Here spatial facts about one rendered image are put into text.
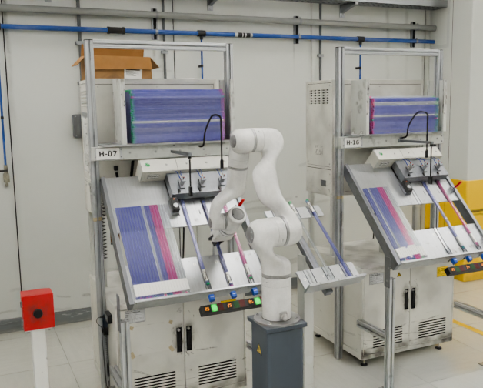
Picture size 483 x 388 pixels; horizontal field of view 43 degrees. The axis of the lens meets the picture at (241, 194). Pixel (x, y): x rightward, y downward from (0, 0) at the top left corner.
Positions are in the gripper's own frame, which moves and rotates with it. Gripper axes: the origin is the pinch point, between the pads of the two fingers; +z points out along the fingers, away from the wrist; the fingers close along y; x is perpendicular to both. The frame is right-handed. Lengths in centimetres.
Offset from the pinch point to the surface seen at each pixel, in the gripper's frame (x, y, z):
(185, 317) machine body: 26.1, 12.8, 34.0
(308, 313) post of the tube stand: 40, -44, 12
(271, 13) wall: -215, -124, 68
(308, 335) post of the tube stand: 50, -44, 18
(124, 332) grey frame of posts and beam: 36, 51, 5
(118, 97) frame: -75, 38, -16
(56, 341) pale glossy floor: -7, 62, 171
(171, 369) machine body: 48, 22, 49
